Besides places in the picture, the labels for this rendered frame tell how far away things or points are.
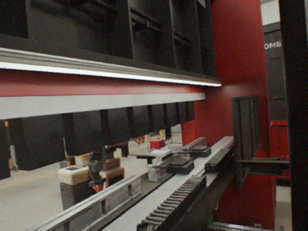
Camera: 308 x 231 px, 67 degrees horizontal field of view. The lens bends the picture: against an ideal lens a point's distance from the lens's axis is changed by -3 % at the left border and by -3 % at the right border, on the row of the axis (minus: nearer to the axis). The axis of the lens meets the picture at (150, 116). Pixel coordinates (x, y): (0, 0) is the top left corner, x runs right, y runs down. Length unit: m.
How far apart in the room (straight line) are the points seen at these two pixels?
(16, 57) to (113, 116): 0.61
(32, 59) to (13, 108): 0.23
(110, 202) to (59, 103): 0.50
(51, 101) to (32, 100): 0.07
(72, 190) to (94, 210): 1.24
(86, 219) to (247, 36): 1.98
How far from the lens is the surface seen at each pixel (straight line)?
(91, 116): 0.98
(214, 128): 2.41
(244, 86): 2.33
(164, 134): 1.60
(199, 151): 1.51
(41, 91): 0.84
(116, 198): 1.15
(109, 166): 2.13
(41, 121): 0.83
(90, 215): 1.04
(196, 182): 0.92
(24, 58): 0.58
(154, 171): 1.46
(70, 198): 2.33
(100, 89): 1.03
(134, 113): 1.23
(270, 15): 8.94
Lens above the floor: 1.34
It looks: 3 degrees down
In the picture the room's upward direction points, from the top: 5 degrees counter-clockwise
